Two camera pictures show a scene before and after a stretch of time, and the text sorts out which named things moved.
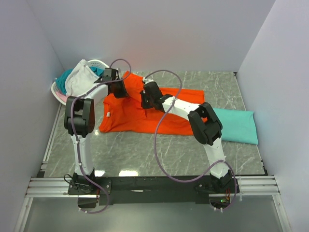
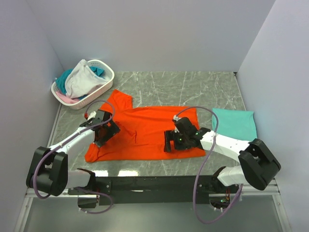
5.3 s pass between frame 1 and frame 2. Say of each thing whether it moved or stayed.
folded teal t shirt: stayed
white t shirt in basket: stayed
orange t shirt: moved
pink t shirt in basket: stayed
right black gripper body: moved
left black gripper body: moved
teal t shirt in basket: stayed
